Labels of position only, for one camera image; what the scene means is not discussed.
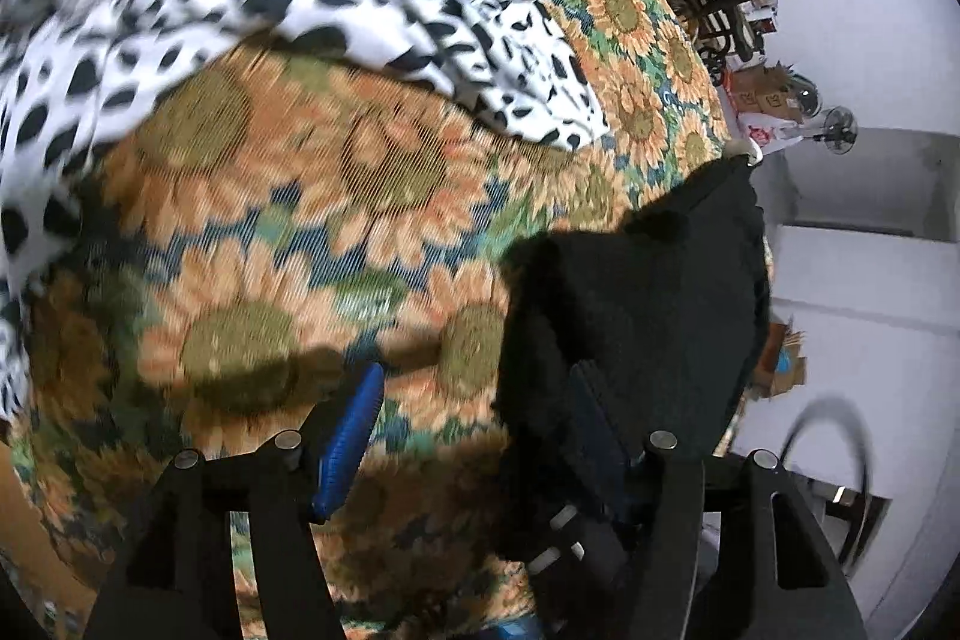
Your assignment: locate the black standing fan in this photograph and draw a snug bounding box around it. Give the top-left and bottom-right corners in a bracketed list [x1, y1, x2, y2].
[820, 105, 858, 156]

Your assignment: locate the black sweater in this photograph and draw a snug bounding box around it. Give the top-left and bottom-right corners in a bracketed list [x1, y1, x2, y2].
[495, 155, 773, 640]

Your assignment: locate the brown cardboard box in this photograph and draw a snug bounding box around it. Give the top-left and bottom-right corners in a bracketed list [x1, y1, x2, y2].
[723, 62, 808, 121]

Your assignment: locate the grey round fan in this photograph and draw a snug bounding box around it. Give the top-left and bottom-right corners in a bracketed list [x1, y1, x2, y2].
[790, 73, 827, 121]

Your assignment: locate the sunflower print blanket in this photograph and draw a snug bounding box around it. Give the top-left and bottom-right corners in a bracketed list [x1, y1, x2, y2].
[0, 0, 752, 640]

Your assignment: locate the torn cardboard box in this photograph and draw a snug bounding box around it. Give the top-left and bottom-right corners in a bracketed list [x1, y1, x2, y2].
[750, 316, 808, 398]

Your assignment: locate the white bag with red print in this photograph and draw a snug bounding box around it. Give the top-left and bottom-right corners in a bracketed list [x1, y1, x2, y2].
[738, 114, 804, 154]

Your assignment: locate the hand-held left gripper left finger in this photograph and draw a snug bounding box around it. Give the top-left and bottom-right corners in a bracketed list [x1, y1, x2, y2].
[82, 362, 387, 640]

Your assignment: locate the black-spotted white garment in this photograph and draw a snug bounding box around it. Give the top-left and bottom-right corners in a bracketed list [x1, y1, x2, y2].
[0, 0, 610, 425]

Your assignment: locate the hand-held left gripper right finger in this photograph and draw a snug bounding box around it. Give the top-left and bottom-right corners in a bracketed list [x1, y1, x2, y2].
[566, 361, 867, 640]

